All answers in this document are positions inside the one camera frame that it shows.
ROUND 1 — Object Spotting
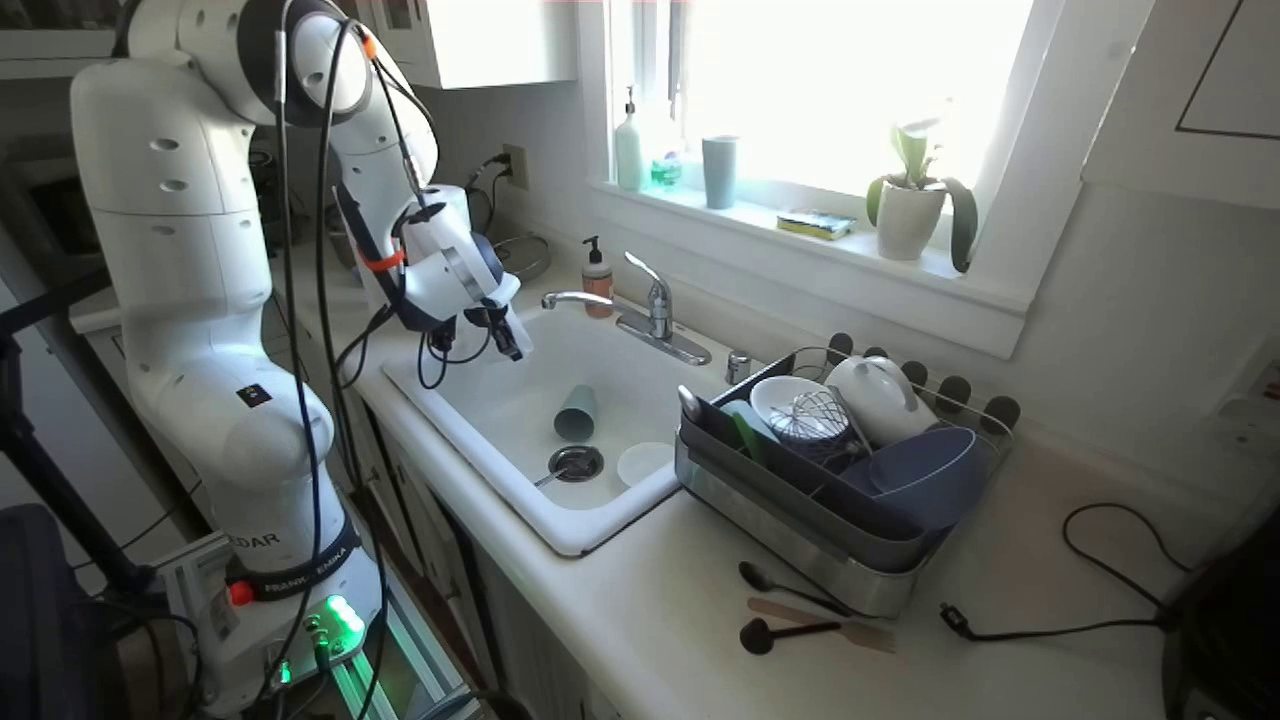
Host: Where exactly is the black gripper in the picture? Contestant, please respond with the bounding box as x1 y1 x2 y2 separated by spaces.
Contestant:
451 293 536 365

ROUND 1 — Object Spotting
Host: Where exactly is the robot base stand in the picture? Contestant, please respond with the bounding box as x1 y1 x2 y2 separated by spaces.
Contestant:
142 534 464 720

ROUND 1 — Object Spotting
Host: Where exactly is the white kitchen sink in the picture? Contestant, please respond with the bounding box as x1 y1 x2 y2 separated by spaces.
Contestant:
381 300 733 563

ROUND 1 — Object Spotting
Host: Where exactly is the orange hand soap bottle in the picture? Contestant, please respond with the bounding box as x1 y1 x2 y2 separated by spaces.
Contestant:
577 234 620 319

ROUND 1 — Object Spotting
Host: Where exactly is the metal sink drain strainer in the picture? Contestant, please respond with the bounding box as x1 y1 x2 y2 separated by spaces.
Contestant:
545 441 606 490

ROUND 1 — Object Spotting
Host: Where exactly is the chrome sink faucet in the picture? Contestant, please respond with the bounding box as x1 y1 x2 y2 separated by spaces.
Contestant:
536 249 717 374

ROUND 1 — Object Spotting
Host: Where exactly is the pale green pump bottle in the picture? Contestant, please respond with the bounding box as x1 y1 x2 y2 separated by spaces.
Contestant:
612 83 647 196

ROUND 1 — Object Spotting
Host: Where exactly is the white base cabinet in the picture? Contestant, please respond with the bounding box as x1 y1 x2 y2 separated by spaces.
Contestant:
347 392 631 720

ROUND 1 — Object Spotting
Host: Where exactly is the small teal glass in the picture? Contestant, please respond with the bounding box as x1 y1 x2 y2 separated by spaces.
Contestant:
643 147 686 191

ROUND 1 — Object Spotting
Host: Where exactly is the teal tumbler standing upright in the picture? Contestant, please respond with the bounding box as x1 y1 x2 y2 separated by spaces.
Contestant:
698 131 741 212

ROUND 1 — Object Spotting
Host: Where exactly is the yellow green sponge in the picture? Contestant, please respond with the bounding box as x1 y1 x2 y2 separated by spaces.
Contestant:
770 207 861 243

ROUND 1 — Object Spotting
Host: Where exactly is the grey metal dish rack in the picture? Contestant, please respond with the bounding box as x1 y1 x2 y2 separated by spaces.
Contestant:
673 347 1026 621

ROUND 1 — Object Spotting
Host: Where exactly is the black kitchen utensil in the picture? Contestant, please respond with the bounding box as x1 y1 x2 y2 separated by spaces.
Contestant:
734 557 807 602

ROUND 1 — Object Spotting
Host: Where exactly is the white ceramic pitcher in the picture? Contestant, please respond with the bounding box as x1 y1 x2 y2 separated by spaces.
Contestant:
820 354 945 450

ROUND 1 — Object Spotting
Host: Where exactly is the black ladle spoon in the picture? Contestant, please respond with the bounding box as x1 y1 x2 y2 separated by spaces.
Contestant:
734 612 849 661

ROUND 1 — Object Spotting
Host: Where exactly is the bright kitchen window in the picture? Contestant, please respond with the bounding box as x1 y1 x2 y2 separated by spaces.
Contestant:
577 0 1070 319

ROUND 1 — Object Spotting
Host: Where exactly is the white plant pot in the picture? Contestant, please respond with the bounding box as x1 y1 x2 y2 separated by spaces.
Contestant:
872 178 953 264

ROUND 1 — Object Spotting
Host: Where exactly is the blue bowl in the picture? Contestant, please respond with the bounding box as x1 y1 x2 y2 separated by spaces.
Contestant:
836 419 993 542

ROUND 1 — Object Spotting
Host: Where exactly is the green orchid plant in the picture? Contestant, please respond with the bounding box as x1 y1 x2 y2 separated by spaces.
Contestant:
865 116 985 281

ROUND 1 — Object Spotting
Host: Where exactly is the black tripod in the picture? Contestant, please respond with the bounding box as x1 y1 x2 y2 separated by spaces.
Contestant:
0 281 160 621

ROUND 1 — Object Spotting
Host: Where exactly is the dark fabric chair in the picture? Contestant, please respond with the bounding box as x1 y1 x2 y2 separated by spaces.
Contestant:
0 502 136 720

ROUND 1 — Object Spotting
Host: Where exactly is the black countertop appliance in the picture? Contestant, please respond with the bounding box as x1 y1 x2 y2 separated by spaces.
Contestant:
1161 514 1280 720

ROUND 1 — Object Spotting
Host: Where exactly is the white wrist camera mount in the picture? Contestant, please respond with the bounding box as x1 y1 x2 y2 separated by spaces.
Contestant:
478 269 526 318

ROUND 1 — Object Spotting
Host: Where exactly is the wall power outlet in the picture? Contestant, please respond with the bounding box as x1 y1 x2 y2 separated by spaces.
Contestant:
497 141 531 191

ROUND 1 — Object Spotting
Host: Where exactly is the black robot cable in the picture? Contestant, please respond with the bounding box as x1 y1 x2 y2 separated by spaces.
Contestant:
258 0 498 720

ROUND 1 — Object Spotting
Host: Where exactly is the white wall cabinet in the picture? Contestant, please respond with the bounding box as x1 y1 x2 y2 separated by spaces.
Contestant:
1082 0 1280 212
330 0 578 94

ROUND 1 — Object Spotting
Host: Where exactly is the thin black power cord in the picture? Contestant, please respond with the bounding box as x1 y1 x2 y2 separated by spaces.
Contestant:
937 495 1200 650

